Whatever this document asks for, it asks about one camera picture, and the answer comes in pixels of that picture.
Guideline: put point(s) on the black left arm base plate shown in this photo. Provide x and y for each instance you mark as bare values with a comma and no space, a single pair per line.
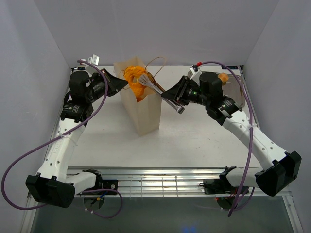
102,186

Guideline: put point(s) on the small round fake bun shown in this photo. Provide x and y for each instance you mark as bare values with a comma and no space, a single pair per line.
223,77

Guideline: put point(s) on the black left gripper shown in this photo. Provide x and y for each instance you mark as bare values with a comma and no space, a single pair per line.
114,84

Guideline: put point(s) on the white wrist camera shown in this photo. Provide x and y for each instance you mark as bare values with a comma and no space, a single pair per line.
195,71
90,64

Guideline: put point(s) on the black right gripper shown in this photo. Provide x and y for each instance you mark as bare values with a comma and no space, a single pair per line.
177,92

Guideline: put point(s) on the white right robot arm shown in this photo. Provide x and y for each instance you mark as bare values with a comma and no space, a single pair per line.
278,168

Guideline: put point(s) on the ring shaped fake bread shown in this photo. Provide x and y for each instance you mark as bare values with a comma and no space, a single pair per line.
132,75

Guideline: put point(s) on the metal serving tongs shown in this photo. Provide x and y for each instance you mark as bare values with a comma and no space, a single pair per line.
148,80

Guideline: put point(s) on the stainless steel tray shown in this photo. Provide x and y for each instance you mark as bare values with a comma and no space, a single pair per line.
233,90

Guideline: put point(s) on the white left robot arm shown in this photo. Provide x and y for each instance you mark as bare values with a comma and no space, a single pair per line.
51,185

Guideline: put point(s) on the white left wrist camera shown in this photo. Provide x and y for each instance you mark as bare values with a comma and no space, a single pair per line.
90,64

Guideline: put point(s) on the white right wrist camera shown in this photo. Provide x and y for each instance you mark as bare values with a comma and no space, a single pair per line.
195,71

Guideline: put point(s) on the beige paper bag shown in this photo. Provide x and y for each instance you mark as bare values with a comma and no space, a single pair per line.
145,114

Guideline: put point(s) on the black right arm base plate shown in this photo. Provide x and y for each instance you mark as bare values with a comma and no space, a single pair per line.
213,186

